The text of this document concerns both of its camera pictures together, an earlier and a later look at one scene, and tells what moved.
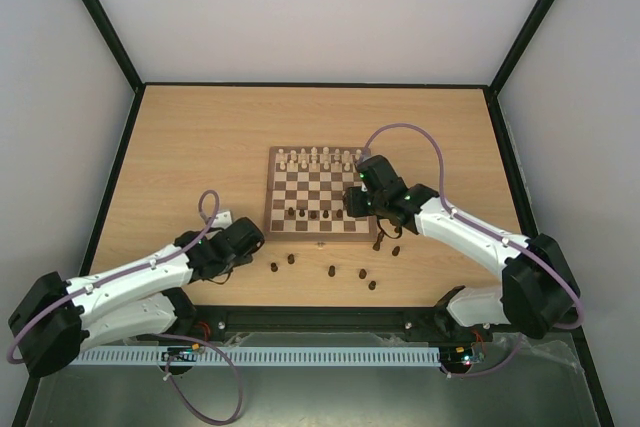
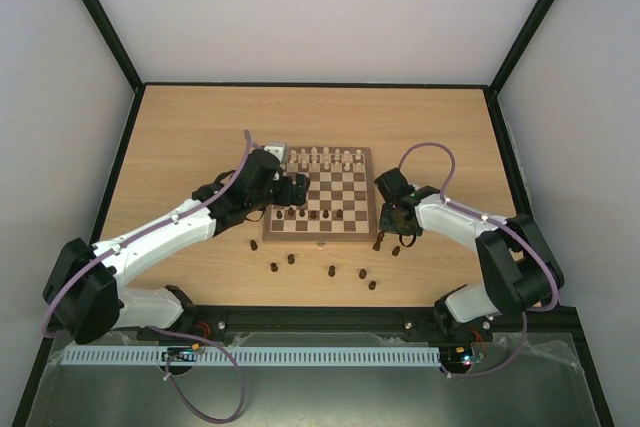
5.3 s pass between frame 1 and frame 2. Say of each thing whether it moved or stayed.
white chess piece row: stayed
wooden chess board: stayed
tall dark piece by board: stayed
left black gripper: moved
